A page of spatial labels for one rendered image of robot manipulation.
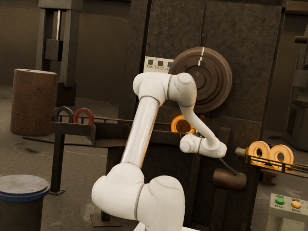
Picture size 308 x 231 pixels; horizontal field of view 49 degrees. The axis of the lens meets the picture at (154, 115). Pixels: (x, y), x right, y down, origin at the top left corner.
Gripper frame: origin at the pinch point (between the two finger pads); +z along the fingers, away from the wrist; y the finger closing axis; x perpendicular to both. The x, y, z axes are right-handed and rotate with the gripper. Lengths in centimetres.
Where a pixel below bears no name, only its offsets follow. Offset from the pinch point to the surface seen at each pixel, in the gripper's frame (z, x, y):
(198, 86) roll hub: -8.3, 34.0, -2.3
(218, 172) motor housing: -18.2, -20.7, 20.5
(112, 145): -33, -12, -53
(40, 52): 423, 1, -442
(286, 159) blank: -29, 0, 60
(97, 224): -40, -70, -56
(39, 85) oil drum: 148, -15, -243
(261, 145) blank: -18.4, 3.5, 45.2
